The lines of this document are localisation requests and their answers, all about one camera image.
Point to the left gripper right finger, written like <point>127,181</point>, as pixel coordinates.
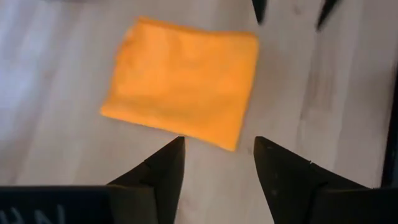
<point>295,189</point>

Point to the large orange microfiber towel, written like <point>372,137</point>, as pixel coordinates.
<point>183,81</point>

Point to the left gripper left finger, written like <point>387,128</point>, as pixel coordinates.
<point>149,193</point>

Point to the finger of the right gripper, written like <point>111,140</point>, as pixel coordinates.
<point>259,9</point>
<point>325,12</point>

